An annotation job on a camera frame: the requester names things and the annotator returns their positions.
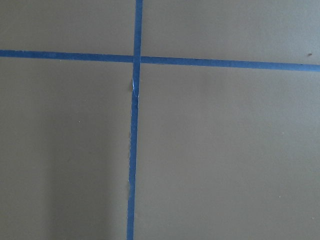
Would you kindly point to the long blue tape strip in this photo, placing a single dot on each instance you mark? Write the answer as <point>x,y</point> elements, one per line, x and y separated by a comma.
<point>136,67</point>

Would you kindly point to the crossing blue tape strip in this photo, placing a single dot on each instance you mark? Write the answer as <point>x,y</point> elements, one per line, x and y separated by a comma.
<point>160,60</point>

